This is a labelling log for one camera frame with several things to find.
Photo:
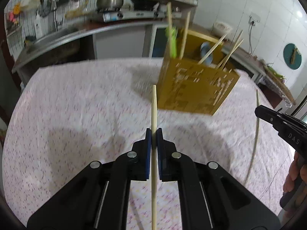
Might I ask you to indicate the green chopstick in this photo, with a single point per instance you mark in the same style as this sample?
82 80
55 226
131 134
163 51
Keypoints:
172 36

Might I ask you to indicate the person right hand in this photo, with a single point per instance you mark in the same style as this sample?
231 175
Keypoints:
293 173

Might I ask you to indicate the white rice cooker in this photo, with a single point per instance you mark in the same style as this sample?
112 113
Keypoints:
220 28

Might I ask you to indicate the chrome faucet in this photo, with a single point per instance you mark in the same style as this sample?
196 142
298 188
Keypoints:
53 9

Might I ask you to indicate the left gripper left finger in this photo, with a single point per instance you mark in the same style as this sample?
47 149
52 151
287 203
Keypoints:
98 196

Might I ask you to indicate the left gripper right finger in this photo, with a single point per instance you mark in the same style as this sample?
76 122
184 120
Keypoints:
210 198

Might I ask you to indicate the wooden cutting board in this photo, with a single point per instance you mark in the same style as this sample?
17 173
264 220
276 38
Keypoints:
275 84

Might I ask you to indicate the stainless steel sink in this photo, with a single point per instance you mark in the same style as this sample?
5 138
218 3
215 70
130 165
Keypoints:
50 42

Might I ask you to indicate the white soap bottle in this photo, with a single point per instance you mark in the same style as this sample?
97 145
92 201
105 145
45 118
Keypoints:
38 27

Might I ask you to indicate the black wok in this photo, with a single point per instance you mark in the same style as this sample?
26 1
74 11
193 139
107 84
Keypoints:
144 5

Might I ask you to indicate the light blue spoon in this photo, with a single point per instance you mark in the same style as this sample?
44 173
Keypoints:
204 49

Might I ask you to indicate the yellow perforated utensil holder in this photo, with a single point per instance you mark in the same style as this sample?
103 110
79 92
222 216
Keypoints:
187 84

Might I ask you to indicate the pink floral tablecloth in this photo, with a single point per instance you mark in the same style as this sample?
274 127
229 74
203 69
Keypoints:
69 115

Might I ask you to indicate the cream chopstick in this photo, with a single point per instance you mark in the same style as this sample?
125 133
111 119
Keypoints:
255 142
169 15
185 32
154 159

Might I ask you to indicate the gas stove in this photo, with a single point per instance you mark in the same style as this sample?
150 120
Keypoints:
132 15

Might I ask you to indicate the wall power socket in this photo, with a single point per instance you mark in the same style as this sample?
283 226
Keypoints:
254 19

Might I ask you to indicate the cream chopstick in holder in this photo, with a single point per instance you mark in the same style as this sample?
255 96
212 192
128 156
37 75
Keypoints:
169 15

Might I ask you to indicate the teal round board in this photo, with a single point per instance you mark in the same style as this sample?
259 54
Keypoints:
292 56

